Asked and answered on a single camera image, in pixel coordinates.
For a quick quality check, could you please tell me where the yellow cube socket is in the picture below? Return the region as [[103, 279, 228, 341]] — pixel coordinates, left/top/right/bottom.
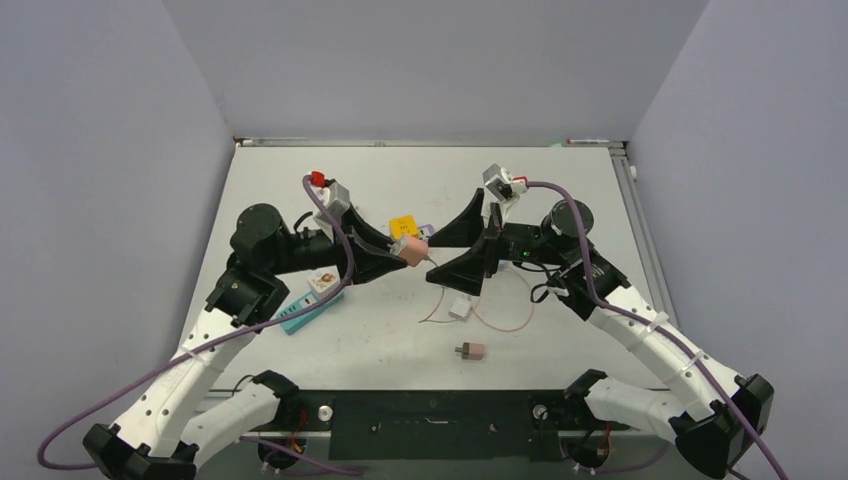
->
[[388, 215, 420, 240]]

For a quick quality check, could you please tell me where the brown wall charger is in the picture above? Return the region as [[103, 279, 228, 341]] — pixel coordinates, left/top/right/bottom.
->
[[454, 342, 486, 361]]

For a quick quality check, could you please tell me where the white cube socket adapter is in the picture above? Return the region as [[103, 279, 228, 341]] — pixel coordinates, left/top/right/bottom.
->
[[307, 268, 341, 299]]

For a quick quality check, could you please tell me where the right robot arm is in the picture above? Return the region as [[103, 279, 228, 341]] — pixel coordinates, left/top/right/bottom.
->
[[426, 191, 774, 479]]

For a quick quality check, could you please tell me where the pink wall charger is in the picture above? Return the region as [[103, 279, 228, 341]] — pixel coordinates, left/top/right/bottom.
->
[[389, 235, 429, 267]]

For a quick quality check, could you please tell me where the aluminium front frame rail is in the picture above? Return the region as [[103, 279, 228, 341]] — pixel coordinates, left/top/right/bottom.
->
[[198, 389, 664, 439]]

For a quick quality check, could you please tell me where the teal power strip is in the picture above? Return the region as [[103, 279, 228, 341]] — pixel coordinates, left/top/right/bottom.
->
[[276, 293, 344, 335]]

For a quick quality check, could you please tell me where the thin pink charging cable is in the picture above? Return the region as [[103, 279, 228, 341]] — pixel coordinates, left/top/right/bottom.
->
[[418, 254, 537, 334]]

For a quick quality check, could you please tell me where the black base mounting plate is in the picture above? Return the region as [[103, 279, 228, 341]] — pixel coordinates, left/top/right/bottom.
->
[[255, 390, 607, 461]]

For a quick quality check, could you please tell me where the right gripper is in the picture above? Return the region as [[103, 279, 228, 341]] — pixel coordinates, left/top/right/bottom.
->
[[427, 188, 569, 294]]

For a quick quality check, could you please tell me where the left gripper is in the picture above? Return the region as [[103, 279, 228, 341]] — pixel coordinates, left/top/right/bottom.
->
[[268, 204, 406, 286]]

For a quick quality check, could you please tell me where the small white wall charger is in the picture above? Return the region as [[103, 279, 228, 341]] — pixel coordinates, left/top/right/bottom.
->
[[448, 297, 473, 321]]

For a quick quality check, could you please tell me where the aluminium frame rail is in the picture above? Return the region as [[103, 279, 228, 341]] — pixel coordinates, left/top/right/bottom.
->
[[198, 389, 664, 439], [608, 141, 683, 331]]

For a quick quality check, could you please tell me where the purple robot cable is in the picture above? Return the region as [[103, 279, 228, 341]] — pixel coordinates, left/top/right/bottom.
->
[[523, 180, 790, 480], [36, 173, 369, 478]]

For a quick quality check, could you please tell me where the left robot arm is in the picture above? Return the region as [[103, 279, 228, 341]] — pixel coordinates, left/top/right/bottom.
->
[[83, 203, 408, 479]]

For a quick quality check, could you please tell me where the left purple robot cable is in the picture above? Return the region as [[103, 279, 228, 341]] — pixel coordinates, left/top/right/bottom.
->
[[36, 173, 369, 478]]

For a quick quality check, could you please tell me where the purple power strip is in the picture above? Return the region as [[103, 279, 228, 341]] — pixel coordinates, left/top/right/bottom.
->
[[418, 224, 435, 241]]

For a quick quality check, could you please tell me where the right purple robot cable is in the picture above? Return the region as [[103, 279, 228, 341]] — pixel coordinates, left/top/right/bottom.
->
[[523, 180, 790, 480]]

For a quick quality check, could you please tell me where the aluminium right frame rail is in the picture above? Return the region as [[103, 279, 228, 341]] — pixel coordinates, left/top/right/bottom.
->
[[608, 141, 683, 331]]

